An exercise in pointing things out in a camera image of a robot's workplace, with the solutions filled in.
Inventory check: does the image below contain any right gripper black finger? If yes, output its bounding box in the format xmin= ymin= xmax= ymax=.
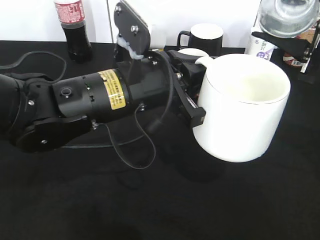
xmin=251 ymin=31 xmax=312 ymax=63

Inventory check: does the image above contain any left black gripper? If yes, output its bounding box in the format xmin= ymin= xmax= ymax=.
xmin=116 ymin=49 xmax=206 ymax=128

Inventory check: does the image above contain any clear water bottle green label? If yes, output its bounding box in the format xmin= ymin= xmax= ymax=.
xmin=258 ymin=0 xmax=320 ymax=38

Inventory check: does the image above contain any white ceramic mug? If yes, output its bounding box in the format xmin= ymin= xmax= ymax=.
xmin=193 ymin=54 xmax=291 ymax=163

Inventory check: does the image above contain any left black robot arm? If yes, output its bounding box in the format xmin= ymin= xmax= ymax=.
xmin=0 ymin=50 xmax=206 ymax=153

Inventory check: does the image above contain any yellow paper cup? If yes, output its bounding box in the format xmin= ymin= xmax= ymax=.
xmin=149 ymin=24 xmax=167 ymax=50

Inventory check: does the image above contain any brown coffee drink bottle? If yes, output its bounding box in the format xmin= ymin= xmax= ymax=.
xmin=282 ymin=27 xmax=316 ymax=68

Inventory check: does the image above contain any red-brown ceramic mug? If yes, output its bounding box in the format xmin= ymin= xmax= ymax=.
xmin=177 ymin=48 xmax=209 ymax=61

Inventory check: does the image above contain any white milk carton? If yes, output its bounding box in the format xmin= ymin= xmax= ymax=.
xmin=244 ymin=26 xmax=275 ymax=61

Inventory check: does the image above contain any black ceramic mug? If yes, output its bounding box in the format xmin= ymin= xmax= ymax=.
xmin=177 ymin=23 xmax=224 ymax=57

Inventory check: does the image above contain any cola bottle red label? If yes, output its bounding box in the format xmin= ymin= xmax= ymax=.
xmin=53 ymin=0 xmax=93 ymax=63

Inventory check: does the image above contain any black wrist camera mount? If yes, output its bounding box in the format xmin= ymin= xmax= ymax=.
xmin=113 ymin=0 xmax=151 ymax=60

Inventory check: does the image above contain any black cable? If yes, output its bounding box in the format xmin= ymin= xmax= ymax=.
xmin=0 ymin=51 xmax=176 ymax=170

